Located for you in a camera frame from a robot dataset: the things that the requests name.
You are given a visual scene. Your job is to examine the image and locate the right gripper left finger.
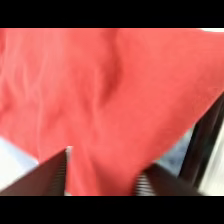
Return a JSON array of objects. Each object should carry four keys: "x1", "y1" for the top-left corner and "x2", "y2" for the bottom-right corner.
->
[{"x1": 0, "y1": 148, "x2": 69, "y2": 197}]

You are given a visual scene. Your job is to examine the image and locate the red T-shirt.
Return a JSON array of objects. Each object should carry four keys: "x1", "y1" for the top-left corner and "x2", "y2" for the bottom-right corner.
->
[{"x1": 0, "y1": 28, "x2": 224, "y2": 197}]

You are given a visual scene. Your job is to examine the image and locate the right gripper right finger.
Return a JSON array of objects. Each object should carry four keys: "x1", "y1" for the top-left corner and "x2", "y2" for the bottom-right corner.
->
[{"x1": 134, "y1": 162, "x2": 205, "y2": 197}]

